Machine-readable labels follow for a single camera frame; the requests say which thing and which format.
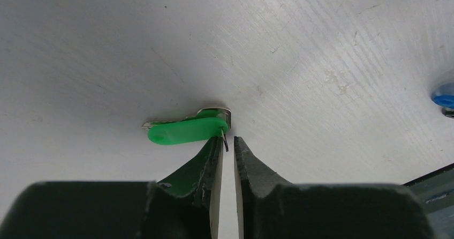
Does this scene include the green tagged key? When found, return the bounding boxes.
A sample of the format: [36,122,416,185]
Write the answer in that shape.
[141,107,232,151]

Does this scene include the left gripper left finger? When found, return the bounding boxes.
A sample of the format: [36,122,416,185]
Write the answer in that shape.
[1,137,223,238]

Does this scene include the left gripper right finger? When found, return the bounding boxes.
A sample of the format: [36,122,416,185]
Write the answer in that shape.
[234,137,435,238]

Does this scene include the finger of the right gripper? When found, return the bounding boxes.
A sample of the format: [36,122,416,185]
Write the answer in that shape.
[404,164,453,238]

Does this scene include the keyring with keys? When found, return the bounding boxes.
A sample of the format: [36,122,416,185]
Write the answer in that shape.
[430,69,453,119]

